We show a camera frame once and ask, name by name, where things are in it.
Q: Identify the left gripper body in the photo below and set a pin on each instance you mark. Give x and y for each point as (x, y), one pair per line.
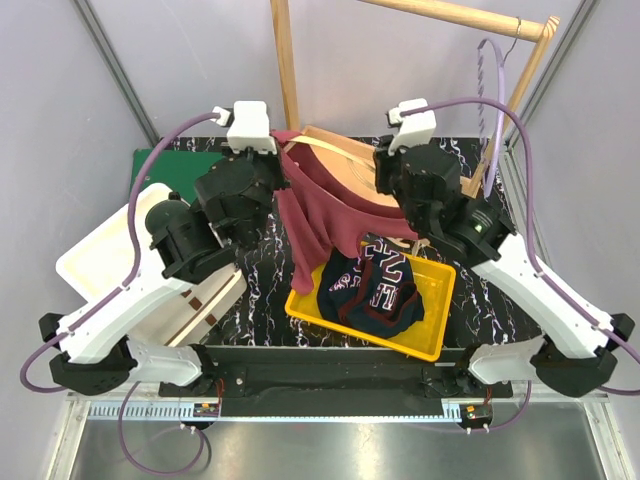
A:
(269, 171)

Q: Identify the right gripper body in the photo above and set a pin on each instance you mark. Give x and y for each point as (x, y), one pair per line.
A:
(388, 177)

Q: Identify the wooden clothes hanger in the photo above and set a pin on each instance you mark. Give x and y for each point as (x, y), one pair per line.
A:
(349, 169)

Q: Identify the navy tank top maroon trim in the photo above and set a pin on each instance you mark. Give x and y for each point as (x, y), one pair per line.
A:
(374, 293)

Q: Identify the lilac plastic hanger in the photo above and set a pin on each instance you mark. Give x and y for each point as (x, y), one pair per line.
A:
(489, 176)

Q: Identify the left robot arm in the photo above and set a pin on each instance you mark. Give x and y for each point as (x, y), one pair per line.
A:
(189, 243)

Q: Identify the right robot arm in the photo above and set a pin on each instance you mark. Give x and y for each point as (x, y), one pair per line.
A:
(574, 355)

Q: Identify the green folder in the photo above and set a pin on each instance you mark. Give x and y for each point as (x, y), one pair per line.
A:
(179, 169)

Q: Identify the dark grey cup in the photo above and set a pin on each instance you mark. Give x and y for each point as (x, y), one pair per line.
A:
(161, 214)

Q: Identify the yellow plastic tray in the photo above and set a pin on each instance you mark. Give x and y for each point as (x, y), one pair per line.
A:
(424, 339)

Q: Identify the white wooden storage box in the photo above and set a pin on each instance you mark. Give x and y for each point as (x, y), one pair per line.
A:
(184, 313)

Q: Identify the wooden clothes rack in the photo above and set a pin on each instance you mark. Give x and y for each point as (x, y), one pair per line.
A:
(343, 64)

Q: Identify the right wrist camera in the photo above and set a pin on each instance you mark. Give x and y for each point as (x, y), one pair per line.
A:
(414, 129)

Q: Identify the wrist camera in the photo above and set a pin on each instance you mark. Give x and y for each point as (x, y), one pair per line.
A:
(414, 129)
(248, 127)

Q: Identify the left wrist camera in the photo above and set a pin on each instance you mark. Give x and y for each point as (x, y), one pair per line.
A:
(248, 127)

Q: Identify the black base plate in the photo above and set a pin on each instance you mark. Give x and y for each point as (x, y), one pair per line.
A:
(286, 383)

